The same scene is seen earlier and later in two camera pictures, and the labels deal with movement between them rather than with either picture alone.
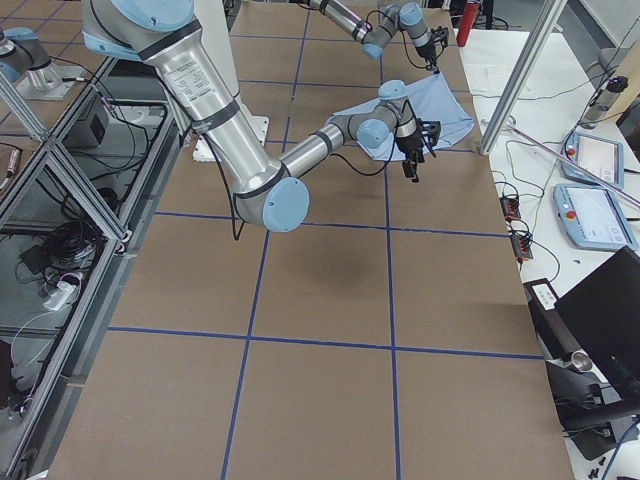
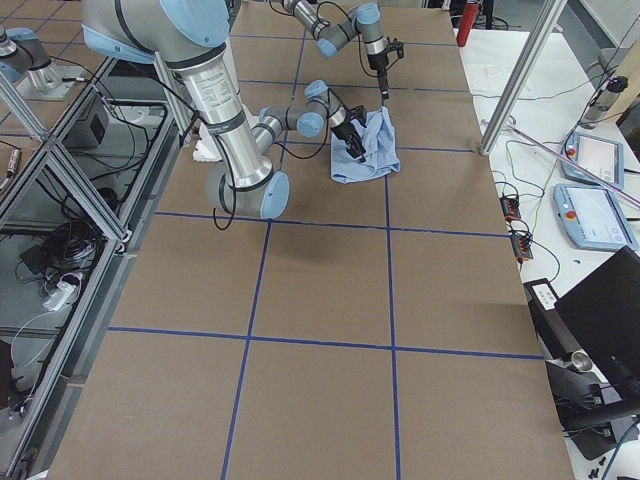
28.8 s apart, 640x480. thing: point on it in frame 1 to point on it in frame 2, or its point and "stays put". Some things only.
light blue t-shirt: [433, 101] to [378, 141]
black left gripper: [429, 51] to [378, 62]
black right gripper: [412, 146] to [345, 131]
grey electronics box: [89, 132] stays put
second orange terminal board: [520, 244] stays put
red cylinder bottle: [467, 23] stays put
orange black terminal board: [511, 207] stays put
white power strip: [65, 289] stays put
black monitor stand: [593, 416] stays put
